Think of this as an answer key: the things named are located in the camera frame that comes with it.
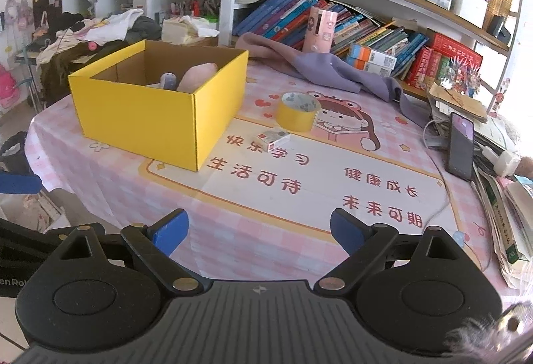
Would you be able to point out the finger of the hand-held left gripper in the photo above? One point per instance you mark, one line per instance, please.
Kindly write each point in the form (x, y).
(21, 185)
(37, 238)

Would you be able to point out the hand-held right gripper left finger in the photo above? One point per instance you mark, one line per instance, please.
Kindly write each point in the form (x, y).
(170, 234)

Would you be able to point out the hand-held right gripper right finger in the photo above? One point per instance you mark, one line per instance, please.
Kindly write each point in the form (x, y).
(347, 231)

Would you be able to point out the yellow cardboard box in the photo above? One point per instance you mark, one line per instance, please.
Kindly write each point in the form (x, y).
(137, 122)

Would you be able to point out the blue spray bottle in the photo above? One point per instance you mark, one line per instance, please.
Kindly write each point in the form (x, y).
(168, 80)

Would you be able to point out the pink plush toy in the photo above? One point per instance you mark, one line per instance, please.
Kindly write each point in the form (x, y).
(195, 78)

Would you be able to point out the white storage container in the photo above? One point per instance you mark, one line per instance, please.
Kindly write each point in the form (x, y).
(468, 3)

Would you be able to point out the black trash bin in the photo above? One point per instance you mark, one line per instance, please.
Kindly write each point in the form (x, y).
(14, 153)

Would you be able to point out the small red white box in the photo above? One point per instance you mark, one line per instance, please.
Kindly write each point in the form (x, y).
(272, 140)

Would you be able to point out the yellow tape roll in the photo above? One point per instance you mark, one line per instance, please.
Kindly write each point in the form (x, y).
(295, 118)

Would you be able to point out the white flat power brick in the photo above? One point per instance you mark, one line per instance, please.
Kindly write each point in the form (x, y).
(437, 142)

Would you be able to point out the black smartphone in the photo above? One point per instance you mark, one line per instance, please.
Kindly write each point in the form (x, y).
(460, 147)

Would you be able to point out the stack of papers and books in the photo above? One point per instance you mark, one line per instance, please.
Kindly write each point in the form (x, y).
(499, 222)

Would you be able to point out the purple fleece cloth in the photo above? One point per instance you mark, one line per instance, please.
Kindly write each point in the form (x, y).
(324, 68)

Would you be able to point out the orange blue white carton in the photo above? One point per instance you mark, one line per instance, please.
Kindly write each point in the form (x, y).
(366, 67)
(372, 55)

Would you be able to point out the white plastic adapter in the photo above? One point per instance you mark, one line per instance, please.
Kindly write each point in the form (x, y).
(501, 163)

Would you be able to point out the brown paper envelope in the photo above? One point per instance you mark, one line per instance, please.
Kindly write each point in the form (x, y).
(458, 103)

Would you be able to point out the fluffy grey sleeve cuff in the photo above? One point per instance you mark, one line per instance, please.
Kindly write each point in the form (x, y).
(491, 335)

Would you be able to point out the pile of clothes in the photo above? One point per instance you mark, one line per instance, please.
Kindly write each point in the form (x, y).
(112, 28)

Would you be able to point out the stack of red dictionaries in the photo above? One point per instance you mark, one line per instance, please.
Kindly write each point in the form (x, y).
(429, 64)

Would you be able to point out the colourful figure card pack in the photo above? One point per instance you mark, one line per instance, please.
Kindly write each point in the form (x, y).
(458, 76)

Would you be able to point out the white tissue pack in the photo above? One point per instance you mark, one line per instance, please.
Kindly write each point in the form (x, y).
(183, 32)

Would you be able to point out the pink cylindrical desk appliance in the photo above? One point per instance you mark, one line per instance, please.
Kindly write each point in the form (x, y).
(319, 30)

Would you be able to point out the row of leaning books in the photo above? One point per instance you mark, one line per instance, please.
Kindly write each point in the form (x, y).
(275, 18)

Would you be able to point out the small black box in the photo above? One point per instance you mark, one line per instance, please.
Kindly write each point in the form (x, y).
(497, 30)

